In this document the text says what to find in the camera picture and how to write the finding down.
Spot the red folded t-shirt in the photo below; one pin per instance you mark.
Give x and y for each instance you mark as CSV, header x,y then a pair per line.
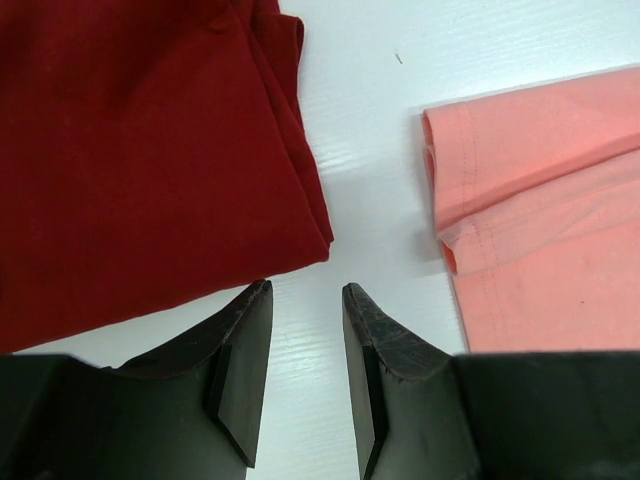
x,y
152,152

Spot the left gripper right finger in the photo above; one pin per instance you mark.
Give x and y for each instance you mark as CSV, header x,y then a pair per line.
x,y
420,413

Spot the pink t-shirt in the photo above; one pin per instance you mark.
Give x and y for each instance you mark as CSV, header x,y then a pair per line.
x,y
536,208

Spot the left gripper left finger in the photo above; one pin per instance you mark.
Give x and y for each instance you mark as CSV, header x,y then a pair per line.
x,y
188,409

